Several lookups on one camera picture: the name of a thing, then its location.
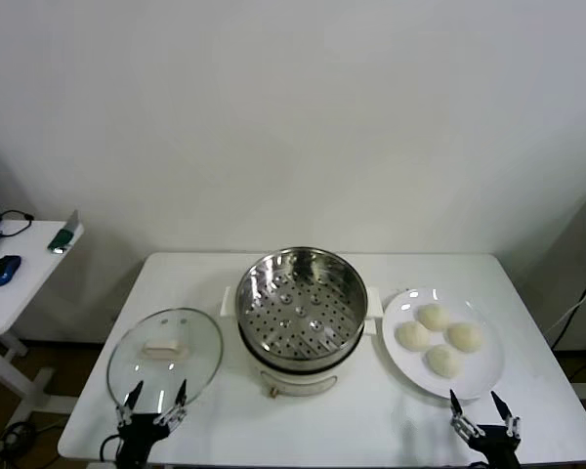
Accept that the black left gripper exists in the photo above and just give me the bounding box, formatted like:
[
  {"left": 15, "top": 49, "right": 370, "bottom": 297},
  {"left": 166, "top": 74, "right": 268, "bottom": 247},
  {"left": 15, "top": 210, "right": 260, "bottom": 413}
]
[{"left": 115, "top": 378, "right": 189, "bottom": 469}]

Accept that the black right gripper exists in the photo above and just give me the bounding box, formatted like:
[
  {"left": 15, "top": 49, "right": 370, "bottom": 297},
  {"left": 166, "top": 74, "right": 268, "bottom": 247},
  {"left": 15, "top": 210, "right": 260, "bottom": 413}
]
[{"left": 448, "top": 388, "right": 523, "bottom": 469}]

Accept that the white steamed baozi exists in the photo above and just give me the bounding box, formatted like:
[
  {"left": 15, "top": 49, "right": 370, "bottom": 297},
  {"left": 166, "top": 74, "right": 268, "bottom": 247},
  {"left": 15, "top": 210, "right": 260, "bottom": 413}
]
[
  {"left": 423, "top": 343, "right": 463, "bottom": 380},
  {"left": 416, "top": 303, "right": 450, "bottom": 332},
  {"left": 395, "top": 320, "right": 432, "bottom": 352},
  {"left": 446, "top": 321, "right": 484, "bottom": 354}
]

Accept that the glass pot lid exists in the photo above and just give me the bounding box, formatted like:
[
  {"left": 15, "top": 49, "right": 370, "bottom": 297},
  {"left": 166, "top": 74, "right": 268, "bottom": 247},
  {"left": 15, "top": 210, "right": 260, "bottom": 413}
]
[{"left": 105, "top": 307, "right": 225, "bottom": 409}]

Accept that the steel steamer basket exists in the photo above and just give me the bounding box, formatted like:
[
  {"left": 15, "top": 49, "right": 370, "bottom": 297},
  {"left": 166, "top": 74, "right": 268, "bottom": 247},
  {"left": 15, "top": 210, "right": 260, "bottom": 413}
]
[{"left": 219, "top": 246, "right": 384, "bottom": 365}]

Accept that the white oval plate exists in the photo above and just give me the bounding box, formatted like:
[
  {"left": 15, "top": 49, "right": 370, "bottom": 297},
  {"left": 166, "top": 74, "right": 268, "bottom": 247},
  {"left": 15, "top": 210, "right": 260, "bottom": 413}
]
[{"left": 381, "top": 286, "right": 507, "bottom": 402}]

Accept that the white electric cooking pot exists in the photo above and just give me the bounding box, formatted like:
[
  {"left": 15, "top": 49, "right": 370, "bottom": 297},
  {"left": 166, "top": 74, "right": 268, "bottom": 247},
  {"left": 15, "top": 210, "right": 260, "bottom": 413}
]
[{"left": 238, "top": 317, "right": 380, "bottom": 399}]

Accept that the white side desk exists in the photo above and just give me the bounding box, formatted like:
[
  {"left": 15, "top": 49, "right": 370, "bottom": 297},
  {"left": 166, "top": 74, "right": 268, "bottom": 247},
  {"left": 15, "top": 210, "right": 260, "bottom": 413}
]
[{"left": 0, "top": 218, "right": 86, "bottom": 427}]

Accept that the green and white tool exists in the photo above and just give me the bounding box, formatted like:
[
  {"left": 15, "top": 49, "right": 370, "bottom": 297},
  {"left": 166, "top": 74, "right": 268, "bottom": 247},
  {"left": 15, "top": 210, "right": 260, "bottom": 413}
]
[{"left": 46, "top": 209, "right": 82, "bottom": 255}]

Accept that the blue computer mouse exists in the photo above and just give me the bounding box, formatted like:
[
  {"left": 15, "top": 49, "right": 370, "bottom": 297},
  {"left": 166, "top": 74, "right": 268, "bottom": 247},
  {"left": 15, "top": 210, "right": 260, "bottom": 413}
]
[{"left": 0, "top": 254, "right": 23, "bottom": 288}]

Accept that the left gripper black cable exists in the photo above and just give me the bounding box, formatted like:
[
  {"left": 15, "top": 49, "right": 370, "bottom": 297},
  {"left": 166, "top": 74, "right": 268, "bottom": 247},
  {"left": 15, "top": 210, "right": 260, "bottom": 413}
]
[{"left": 100, "top": 433, "right": 123, "bottom": 463}]

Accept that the white wall power cable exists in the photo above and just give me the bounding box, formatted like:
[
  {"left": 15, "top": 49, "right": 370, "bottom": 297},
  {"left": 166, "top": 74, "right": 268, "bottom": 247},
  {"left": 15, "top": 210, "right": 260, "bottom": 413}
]
[{"left": 548, "top": 280, "right": 586, "bottom": 339}]

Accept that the black floor cable bundle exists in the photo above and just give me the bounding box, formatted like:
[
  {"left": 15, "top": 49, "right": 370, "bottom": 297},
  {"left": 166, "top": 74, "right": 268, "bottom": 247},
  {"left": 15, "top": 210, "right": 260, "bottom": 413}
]
[{"left": 0, "top": 418, "right": 67, "bottom": 456}]

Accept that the black desk cable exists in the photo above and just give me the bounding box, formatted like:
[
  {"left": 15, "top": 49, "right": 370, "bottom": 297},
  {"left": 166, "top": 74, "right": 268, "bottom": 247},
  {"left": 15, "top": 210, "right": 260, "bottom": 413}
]
[{"left": 0, "top": 209, "right": 35, "bottom": 239}]

